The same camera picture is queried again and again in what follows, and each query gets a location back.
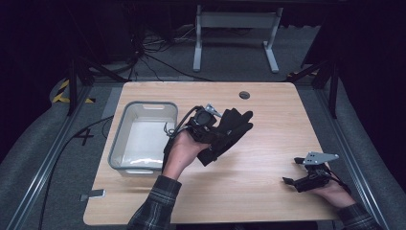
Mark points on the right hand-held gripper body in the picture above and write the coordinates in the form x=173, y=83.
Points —
x=314, y=180

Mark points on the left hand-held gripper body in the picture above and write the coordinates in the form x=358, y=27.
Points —
x=202, y=126

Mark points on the grey plastic bin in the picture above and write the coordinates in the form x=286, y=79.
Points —
x=145, y=140

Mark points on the person's right hand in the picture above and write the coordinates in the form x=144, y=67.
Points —
x=338, y=195

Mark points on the person's left hand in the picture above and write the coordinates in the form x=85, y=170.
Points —
x=180, y=151

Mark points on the black metal stand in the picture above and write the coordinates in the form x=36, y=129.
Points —
x=333, y=89
x=72, y=86

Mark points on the grey tape strip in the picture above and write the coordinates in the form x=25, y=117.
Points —
x=94, y=194

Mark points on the yellow black hazard tape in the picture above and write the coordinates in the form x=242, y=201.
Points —
x=60, y=96

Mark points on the aluminium rail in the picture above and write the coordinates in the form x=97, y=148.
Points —
x=351, y=156
x=48, y=163

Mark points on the white metal desk frame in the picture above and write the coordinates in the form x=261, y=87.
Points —
x=236, y=19

